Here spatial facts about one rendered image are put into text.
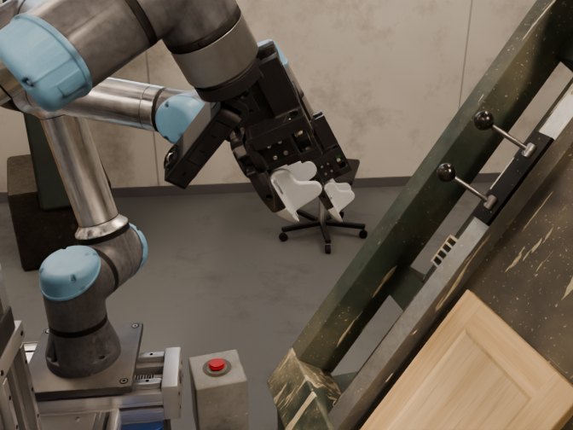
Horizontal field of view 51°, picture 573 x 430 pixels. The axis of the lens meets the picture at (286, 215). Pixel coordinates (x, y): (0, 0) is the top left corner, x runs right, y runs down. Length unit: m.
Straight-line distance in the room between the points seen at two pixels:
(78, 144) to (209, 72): 0.76
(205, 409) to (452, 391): 0.58
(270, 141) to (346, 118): 4.19
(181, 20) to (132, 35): 0.04
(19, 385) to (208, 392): 0.44
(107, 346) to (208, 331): 1.91
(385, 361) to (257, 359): 1.76
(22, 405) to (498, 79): 1.15
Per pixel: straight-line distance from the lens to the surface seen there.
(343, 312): 1.47
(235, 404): 1.46
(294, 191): 0.66
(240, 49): 0.55
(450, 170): 1.20
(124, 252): 1.33
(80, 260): 1.26
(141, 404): 1.36
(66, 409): 1.39
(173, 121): 0.95
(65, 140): 1.28
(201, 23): 0.53
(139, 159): 4.81
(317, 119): 1.07
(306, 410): 1.42
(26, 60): 0.50
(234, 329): 3.20
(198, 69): 0.55
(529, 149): 1.23
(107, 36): 0.51
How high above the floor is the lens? 1.84
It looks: 24 degrees down
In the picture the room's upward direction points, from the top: straight up
